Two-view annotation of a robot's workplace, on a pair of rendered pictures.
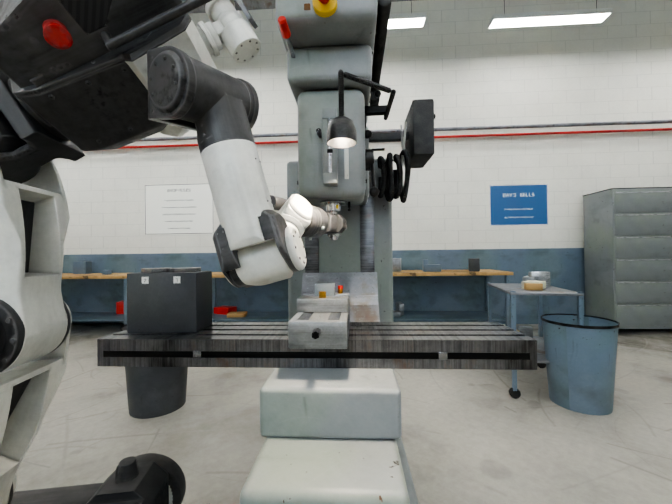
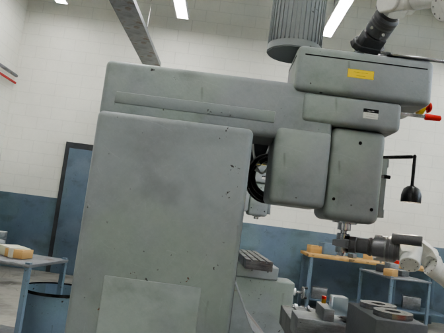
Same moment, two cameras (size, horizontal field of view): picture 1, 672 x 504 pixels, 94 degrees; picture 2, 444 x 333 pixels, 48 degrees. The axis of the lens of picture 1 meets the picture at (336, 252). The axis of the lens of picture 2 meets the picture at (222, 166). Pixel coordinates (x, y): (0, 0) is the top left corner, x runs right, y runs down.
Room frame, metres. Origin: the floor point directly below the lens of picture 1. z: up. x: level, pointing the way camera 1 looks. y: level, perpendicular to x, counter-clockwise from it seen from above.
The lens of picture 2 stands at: (1.54, 1.77, 1.28)
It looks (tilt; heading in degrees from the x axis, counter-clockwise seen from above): 5 degrees up; 267
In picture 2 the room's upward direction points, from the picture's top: 7 degrees clockwise
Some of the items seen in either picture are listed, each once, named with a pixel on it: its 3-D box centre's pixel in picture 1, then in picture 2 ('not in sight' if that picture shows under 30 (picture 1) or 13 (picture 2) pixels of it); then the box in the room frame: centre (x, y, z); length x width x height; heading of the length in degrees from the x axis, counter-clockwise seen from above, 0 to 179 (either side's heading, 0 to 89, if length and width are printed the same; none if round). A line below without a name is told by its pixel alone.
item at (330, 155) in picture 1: (330, 147); (378, 187); (0.89, 0.01, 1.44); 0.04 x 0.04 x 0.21; 87
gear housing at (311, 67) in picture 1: (333, 92); (343, 118); (1.04, 0.00, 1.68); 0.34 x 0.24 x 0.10; 177
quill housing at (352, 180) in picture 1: (333, 152); (347, 177); (1.00, 0.01, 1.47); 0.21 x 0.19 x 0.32; 87
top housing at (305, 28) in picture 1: (331, 47); (355, 84); (1.01, 0.01, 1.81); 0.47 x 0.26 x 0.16; 177
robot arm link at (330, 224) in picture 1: (318, 224); (369, 247); (0.92, 0.05, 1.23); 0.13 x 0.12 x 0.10; 62
